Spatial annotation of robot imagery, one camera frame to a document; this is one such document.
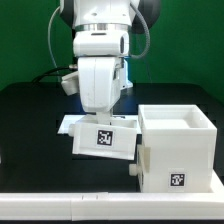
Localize white drawer tray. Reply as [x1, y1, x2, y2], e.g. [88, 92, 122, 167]
[129, 145, 150, 192]
[68, 116, 137, 160]

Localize large white drawer box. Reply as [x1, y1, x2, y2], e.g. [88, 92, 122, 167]
[137, 105, 217, 193]

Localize white drawer front tray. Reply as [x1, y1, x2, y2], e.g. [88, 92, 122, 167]
[129, 145, 150, 192]

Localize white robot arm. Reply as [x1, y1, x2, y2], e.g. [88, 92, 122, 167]
[60, 0, 161, 124]

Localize white marker tag sheet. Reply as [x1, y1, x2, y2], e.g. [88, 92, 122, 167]
[58, 115, 126, 134]

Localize black cables on table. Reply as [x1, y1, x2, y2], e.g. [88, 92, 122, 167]
[31, 66, 81, 84]

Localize grey robot arm cable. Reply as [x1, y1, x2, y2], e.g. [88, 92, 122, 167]
[128, 3, 152, 60]

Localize white L-shaped boundary frame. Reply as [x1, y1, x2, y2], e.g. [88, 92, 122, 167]
[0, 174, 224, 221]

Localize grey camera cable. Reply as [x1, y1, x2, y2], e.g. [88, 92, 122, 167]
[47, 6, 78, 70]

